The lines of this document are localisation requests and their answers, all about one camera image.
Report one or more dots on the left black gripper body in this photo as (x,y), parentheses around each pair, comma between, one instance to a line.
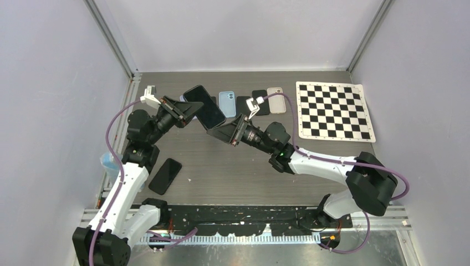
(163,121)

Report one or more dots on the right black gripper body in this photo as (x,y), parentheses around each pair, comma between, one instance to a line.
(253,137)

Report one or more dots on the aluminium front rail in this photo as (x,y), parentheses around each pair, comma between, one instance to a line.
(266,236)

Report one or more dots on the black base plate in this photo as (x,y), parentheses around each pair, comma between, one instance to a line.
(245,220)

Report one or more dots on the black phone bare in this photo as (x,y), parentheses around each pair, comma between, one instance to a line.
(165,176)

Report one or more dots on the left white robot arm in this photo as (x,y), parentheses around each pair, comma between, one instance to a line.
(111,235)

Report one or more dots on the beige phone case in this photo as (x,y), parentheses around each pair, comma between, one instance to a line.
(276,103)

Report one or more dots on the light-blue phone case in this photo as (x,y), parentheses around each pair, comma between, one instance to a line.
(227,103)

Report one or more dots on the black smartphone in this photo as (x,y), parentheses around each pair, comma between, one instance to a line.
(264,106)

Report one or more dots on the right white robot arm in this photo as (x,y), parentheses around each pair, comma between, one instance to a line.
(369,187)

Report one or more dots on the checkerboard calibration mat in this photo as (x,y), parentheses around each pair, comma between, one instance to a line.
(333,111)

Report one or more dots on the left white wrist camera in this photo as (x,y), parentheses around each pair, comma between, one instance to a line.
(149,97)

